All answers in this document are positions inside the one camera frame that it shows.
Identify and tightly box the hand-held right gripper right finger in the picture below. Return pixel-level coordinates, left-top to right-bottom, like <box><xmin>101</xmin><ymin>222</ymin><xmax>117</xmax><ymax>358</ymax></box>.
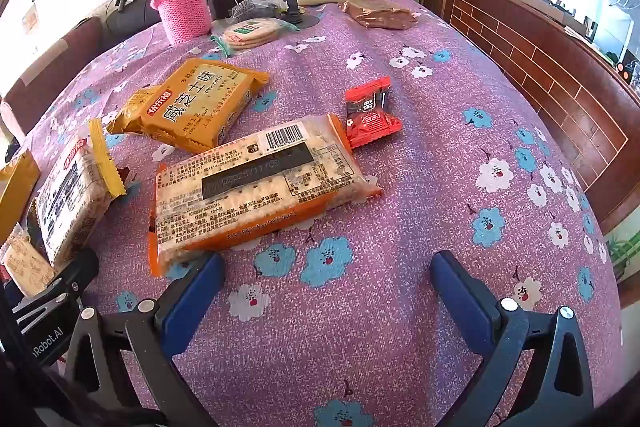
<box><xmin>430</xmin><ymin>249</ymin><xmax>596</xmax><ymax>427</ymax></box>

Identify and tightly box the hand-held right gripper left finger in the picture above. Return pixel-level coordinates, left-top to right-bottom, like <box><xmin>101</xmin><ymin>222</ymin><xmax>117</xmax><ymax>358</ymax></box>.
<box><xmin>62</xmin><ymin>251</ymin><xmax>226</xmax><ymax>427</ymax></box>

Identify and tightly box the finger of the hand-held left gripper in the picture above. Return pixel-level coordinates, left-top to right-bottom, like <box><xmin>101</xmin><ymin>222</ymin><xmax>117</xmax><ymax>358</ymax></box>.
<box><xmin>46</xmin><ymin>249</ymin><xmax>101</xmax><ymax>304</ymax></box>

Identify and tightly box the yellow cardboard box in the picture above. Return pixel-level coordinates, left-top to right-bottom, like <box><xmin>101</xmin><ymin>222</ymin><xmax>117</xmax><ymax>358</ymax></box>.
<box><xmin>0</xmin><ymin>149</ymin><xmax>42</xmax><ymax>248</ymax></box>

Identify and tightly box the small clear cracker packet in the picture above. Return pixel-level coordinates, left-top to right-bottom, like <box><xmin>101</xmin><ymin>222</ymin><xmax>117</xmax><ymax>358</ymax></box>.
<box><xmin>0</xmin><ymin>237</ymin><xmax>56</xmax><ymax>298</ymax></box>

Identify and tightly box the clear yellow-ended cracker packet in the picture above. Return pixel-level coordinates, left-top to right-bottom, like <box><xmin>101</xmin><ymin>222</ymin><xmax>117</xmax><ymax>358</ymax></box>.
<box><xmin>27</xmin><ymin>119</ymin><xmax>128</xmax><ymax>270</ymax></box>

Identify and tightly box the orange clear cracker packet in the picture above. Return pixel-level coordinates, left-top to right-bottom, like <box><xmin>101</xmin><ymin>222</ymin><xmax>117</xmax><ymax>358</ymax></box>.
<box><xmin>147</xmin><ymin>113</ymin><xmax>383</xmax><ymax>278</ymax></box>

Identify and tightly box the purple floral tablecloth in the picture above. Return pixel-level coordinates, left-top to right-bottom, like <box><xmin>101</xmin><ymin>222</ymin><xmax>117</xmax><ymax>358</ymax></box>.
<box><xmin>20</xmin><ymin>0</ymin><xmax>623</xmax><ymax>427</ymax></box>

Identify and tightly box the pink chair back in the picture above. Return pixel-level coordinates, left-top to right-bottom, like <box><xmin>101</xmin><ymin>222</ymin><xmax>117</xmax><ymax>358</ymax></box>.
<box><xmin>0</xmin><ymin>99</ymin><xmax>26</xmax><ymax>142</ymax></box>

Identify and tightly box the yellow cracker packet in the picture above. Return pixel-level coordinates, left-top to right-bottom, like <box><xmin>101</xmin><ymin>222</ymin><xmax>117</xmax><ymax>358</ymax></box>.
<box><xmin>107</xmin><ymin>58</ymin><xmax>271</xmax><ymax>154</ymax></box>

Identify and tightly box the red candy packet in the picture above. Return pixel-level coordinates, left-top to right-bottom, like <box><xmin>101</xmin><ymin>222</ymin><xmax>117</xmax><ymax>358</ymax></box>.
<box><xmin>344</xmin><ymin>76</ymin><xmax>403</xmax><ymax>149</ymax></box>

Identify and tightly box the brown chair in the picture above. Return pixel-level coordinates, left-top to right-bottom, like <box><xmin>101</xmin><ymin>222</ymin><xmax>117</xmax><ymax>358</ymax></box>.
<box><xmin>0</xmin><ymin>17</ymin><xmax>103</xmax><ymax>132</ymax></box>

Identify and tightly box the wooden cabinet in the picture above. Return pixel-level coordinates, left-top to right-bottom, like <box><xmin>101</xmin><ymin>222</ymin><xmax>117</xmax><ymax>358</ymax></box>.
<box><xmin>422</xmin><ymin>0</ymin><xmax>640</xmax><ymax>233</ymax></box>

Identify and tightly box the round crackers packet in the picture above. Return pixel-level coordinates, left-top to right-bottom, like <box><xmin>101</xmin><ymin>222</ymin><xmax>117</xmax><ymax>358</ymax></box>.
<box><xmin>210</xmin><ymin>18</ymin><xmax>296</xmax><ymax>58</ymax></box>

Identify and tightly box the brown snack packet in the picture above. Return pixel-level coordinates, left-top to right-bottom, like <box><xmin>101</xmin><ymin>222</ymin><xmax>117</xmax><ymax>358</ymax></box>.
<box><xmin>340</xmin><ymin>0</ymin><xmax>418</xmax><ymax>30</ymax></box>

